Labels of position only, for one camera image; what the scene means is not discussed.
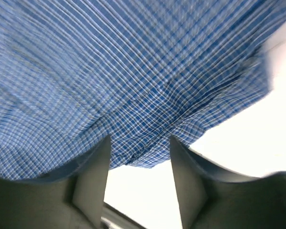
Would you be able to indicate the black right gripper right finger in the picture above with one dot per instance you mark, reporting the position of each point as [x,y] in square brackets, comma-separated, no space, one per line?
[212,197]

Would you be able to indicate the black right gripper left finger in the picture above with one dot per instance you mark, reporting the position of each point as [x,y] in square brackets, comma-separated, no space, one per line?
[68,197]

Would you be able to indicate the blue checkered long sleeve shirt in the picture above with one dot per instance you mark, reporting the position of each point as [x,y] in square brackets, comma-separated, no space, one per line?
[74,71]

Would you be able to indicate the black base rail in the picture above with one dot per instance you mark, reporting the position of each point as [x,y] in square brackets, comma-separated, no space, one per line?
[115,219]

